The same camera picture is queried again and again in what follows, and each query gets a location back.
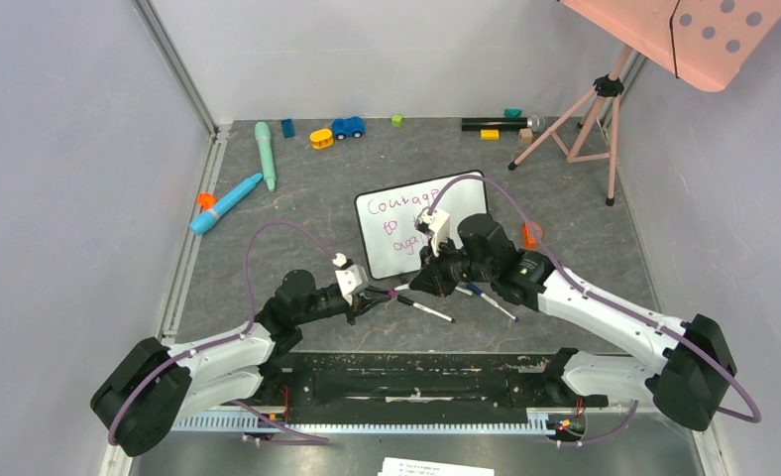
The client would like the mint green toy crayon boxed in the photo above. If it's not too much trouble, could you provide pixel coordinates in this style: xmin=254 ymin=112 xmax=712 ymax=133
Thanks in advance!
xmin=254 ymin=122 xmax=277 ymax=191

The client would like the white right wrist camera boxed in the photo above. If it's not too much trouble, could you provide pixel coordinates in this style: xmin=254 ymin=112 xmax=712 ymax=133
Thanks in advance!
xmin=415 ymin=207 xmax=451 ymax=257

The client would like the small orange toy piece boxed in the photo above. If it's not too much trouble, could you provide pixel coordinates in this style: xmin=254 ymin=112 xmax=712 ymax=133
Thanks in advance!
xmin=196 ymin=192 xmax=217 ymax=210

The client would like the white slotted cable duct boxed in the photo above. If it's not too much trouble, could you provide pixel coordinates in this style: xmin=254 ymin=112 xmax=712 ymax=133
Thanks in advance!
xmin=171 ymin=407 xmax=582 ymax=437

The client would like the dark blue block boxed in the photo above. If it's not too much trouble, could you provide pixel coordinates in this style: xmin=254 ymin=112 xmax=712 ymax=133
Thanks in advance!
xmin=280 ymin=118 xmax=296 ymax=139

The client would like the teal block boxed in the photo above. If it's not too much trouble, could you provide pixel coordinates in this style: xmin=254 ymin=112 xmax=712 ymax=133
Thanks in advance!
xmin=503 ymin=108 xmax=522 ymax=118

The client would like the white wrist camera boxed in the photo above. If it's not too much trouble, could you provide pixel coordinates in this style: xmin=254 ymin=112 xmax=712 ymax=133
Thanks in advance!
xmin=332 ymin=253 xmax=369 ymax=305
xmin=415 ymin=207 xmax=451 ymax=257

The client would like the yellow rectangular block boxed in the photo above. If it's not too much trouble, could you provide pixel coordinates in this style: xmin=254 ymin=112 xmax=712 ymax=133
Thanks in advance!
xmin=480 ymin=130 xmax=500 ymax=141

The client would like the yellow orange oval toy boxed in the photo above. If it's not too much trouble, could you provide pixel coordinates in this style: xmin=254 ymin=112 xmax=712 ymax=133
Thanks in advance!
xmin=309 ymin=128 xmax=335 ymax=150

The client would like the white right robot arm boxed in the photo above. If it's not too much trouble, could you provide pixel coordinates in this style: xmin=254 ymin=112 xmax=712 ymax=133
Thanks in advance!
xmin=409 ymin=209 xmax=736 ymax=431

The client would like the black cylinder tube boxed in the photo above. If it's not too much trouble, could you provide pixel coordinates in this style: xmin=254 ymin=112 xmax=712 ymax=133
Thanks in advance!
xmin=461 ymin=117 xmax=532 ymax=132

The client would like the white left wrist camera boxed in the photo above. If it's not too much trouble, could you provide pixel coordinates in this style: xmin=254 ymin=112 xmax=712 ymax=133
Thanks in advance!
xmin=332 ymin=253 xmax=369 ymax=305

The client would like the blue toy car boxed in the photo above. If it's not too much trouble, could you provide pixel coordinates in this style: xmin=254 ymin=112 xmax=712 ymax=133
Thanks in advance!
xmin=331 ymin=116 xmax=366 ymax=141

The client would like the pink music stand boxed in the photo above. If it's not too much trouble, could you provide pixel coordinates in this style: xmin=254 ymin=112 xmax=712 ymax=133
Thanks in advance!
xmin=508 ymin=0 xmax=781 ymax=206

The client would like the blue whiteboard marker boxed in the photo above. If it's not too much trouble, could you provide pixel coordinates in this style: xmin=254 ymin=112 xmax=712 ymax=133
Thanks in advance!
xmin=465 ymin=283 xmax=518 ymax=322

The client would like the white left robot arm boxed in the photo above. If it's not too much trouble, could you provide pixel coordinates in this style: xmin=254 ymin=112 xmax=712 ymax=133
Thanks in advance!
xmin=89 ymin=267 xmax=391 ymax=456

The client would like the white printed paper sheet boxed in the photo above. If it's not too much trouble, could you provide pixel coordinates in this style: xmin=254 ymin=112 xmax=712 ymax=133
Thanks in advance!
xmin=378 ymin=457 xmax=495 ymax=476

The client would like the black whiteboard marker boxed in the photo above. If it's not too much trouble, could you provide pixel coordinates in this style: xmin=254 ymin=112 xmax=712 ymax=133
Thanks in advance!
xmin=396 ymin=295 xmax=456 ymax=323

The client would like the orange semicircle toy piece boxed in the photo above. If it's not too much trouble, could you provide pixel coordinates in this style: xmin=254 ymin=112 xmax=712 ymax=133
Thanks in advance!
xmin=521 ymin=220 xmax=543 ymax=250

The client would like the beige wooden cube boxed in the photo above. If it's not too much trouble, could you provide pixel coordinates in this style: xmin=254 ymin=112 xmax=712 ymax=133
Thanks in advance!
xmin=517 ymin=128 xmax=534 ymax=146

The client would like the blue toy crayon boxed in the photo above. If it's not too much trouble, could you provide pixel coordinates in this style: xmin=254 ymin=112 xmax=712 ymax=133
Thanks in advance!
xmin=189 ymin=173 xmax=263 ymax=235

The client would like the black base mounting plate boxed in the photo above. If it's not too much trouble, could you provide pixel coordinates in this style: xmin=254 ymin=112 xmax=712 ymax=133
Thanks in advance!
xmin=245 ymin=352 xmax=609 ymax=424

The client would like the white whiteboard black frame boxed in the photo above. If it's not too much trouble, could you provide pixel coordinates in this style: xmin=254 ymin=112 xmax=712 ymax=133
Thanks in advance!
xmin=354 ymin=170 xmax=488 ymax=280

